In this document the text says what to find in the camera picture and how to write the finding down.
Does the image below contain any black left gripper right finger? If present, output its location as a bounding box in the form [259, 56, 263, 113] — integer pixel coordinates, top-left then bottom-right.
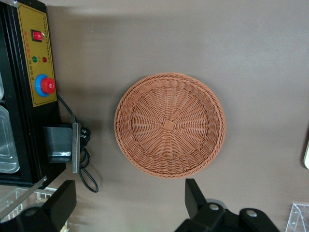
[184, 178, 227, 219]

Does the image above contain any black power cable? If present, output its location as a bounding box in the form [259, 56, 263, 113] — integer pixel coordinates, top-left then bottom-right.
[56, 93, 99, 194]

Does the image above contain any round brown wicker basket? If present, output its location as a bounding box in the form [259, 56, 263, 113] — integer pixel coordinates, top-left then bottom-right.
[113, 72, 227, 179]

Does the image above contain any clear acrylic bottle rack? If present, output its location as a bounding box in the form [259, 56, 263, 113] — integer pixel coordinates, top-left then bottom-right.
[286, 202, 309, 232]

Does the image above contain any aluminium foil container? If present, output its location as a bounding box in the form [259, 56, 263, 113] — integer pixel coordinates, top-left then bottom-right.
[0, 70, 20, 174]

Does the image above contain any white wire rack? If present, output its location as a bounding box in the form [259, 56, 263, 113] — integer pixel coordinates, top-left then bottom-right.
[0, 186, 58, 225]

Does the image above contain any cream plastic tray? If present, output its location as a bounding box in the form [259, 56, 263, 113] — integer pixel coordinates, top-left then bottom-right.
[303, 139, 309, 170]

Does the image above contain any black sealing machine yellow panel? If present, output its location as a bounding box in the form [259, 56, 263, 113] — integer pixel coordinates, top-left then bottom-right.
[0, 0, 81, 219]

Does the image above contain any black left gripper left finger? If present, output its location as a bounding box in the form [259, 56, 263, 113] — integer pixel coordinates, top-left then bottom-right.
[15, 180, 77, 232]

